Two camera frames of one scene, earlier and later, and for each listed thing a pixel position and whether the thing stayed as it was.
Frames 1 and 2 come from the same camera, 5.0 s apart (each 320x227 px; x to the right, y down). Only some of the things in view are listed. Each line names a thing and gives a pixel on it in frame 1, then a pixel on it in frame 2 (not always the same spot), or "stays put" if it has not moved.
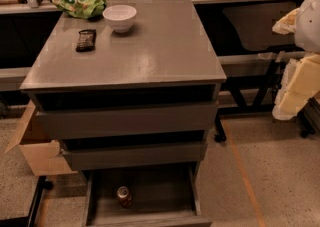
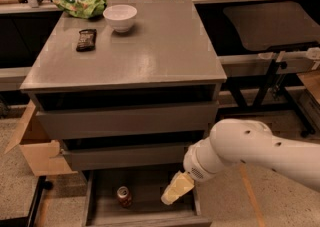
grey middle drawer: [135, 155] stays put
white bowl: [120, 17] stays put
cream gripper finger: [300, 85] → [226, 144]
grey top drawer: [126, 120] stays put
